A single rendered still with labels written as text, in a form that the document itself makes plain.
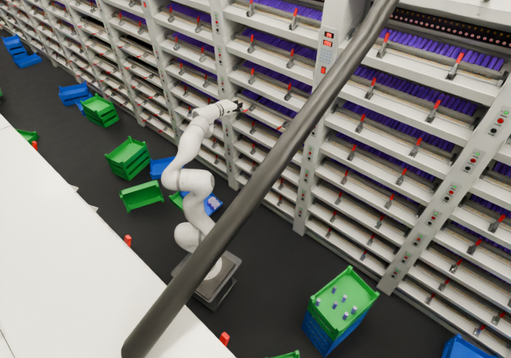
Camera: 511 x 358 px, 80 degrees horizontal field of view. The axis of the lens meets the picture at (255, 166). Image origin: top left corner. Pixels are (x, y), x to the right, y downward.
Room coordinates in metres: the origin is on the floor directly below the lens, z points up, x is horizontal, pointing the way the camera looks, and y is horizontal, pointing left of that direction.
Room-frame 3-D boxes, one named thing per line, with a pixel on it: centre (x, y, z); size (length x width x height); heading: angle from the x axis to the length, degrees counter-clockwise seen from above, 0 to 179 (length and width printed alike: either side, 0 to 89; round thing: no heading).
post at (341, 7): (1.39, -0.39, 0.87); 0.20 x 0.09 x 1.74; 139
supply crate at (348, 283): (0.63, -0.45, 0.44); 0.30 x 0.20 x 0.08; 126
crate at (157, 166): (2.02, 0.82, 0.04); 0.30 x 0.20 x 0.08; 104
